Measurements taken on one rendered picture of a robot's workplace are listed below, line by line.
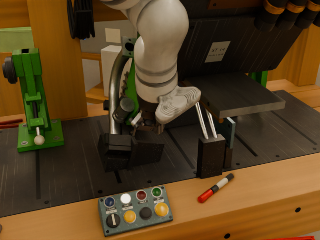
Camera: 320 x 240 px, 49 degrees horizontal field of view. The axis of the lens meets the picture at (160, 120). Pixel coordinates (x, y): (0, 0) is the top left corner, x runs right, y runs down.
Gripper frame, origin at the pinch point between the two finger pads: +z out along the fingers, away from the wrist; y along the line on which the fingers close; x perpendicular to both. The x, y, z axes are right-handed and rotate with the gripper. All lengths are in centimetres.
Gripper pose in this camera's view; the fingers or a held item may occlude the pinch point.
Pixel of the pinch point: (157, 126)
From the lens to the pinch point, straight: 75.7
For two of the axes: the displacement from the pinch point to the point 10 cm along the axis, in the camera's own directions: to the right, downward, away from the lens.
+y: -7.8, 5.3, -3.2
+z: 0.1, 5.3, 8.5
